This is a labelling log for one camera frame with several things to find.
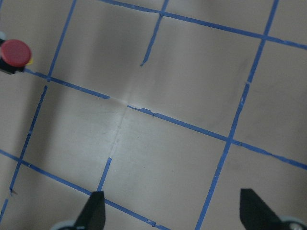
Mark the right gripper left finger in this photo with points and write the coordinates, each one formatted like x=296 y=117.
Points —
x=93 y=214

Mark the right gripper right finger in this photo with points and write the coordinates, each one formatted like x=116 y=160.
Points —
x=255 y=214

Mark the red emergency stop button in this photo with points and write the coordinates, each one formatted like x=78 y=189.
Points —
x=15 y=55

